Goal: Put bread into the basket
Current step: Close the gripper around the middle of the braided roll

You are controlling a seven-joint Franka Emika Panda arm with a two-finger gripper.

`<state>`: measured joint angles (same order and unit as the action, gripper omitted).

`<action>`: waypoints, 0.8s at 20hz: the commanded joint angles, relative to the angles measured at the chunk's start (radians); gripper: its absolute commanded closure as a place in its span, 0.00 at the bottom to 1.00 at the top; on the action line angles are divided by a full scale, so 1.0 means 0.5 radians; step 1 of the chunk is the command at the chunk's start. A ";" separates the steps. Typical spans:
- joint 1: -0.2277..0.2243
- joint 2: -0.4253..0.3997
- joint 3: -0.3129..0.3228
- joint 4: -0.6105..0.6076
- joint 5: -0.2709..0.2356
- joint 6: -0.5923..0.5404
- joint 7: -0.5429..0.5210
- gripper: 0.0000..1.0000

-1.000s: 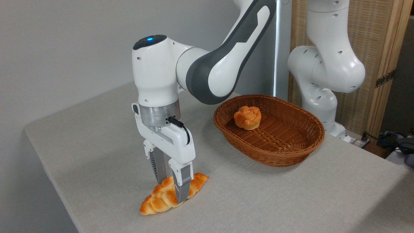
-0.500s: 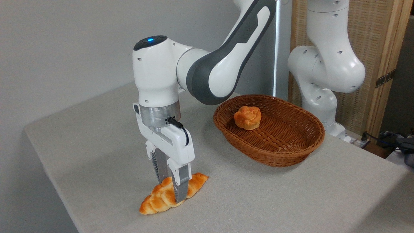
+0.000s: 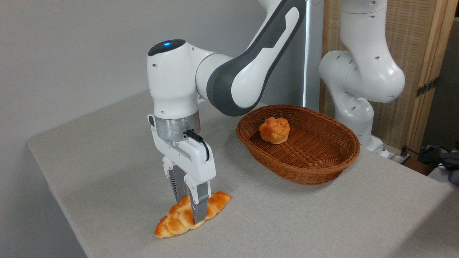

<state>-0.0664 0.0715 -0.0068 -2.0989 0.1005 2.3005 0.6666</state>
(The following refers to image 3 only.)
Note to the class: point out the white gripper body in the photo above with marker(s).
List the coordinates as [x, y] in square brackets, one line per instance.
[193, 159]

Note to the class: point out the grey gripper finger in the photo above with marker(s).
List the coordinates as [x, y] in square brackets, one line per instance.
[200, 204]
[175, 181]

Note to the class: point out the long braided bread loaf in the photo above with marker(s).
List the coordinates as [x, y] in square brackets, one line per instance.
[179, 218]

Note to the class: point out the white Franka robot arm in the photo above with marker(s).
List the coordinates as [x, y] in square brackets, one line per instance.
[244, 71]

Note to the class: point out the round orange bread bun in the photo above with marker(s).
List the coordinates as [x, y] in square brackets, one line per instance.
[274, 130]

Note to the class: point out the brown woven wicker basket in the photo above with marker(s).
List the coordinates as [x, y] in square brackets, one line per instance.
[315, 157]

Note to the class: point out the white power strip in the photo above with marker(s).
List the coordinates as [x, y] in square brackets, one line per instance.
[398, 157]

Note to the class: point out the dark metal screen hinge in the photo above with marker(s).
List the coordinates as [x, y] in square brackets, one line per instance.
[426, 87]

